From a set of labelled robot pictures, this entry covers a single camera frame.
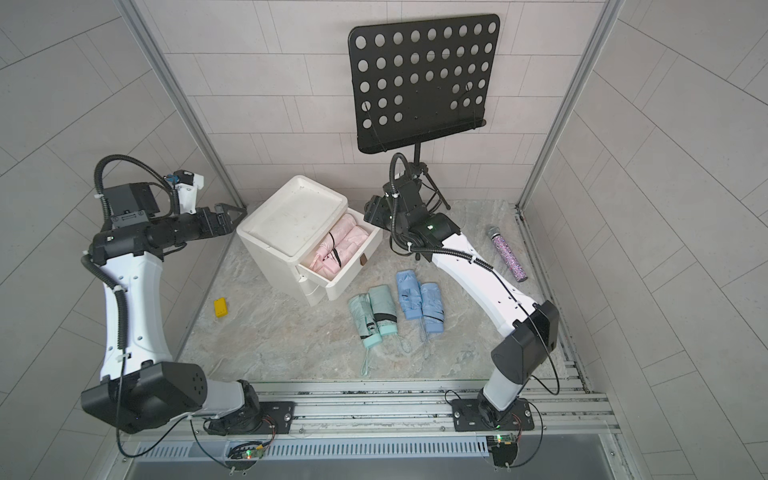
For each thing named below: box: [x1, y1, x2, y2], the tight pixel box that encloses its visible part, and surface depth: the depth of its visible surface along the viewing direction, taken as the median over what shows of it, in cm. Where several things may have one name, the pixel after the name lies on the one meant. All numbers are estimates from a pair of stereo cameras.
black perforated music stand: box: [348, 14, 500, 211], surface depth 70 cm
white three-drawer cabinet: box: [236, 175, 382, 307], surface depth 82 cm
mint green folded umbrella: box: [348, 293, 382, 348], surface depth 86 cm
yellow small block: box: [213, 297, 229, 318], surface depth 91 cm
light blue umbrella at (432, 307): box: [420, 282, 445, 333], surface depth 88 cm
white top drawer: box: [297, 208, 383, 301], surface depth 82 cm
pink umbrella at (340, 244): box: [310, 214, 369, 279], surface depth 83 cm
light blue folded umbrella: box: [396, 270, 423, 320], surface depth 91 cm
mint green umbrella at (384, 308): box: [368, 284, 399, 336], surface depth 89 cm
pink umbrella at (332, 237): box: [309, 213, 357, 273], surface depth 83 cm
